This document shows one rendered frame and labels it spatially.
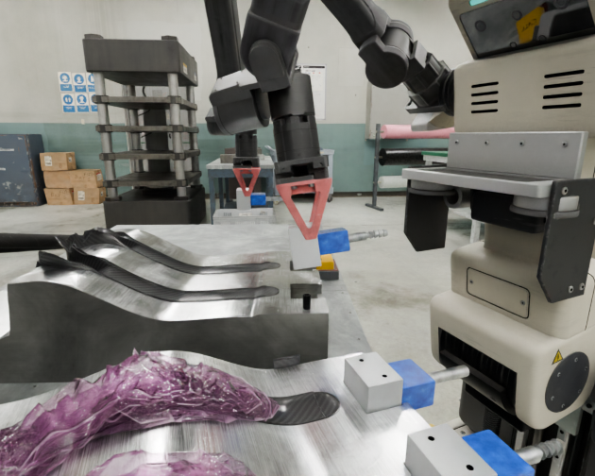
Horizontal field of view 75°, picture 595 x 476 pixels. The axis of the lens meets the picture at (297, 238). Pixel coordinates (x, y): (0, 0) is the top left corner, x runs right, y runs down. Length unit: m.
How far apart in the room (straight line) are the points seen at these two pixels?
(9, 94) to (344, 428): 7.88
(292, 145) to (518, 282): 0.42
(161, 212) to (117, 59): 1.57
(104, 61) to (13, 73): 3.54
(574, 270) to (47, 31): 7.69
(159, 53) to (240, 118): 4.01
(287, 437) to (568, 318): 0.48
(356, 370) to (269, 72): 0.32
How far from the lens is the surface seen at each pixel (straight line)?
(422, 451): 0.32
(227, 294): 0.56
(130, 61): 4.58
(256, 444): 0.33
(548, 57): 0.67
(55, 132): 7.76
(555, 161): 0.63
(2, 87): 8.12
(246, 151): 1.01
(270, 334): 0.49
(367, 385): 0.37
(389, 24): 0.83
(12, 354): 0.60
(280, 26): 0.45
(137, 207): 4.61
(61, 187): 7.37
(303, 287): 0.57
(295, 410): 0.39
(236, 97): 0.52
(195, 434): 0.31
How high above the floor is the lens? 1.10
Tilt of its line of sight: 15 degrees down
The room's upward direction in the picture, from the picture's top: straight up
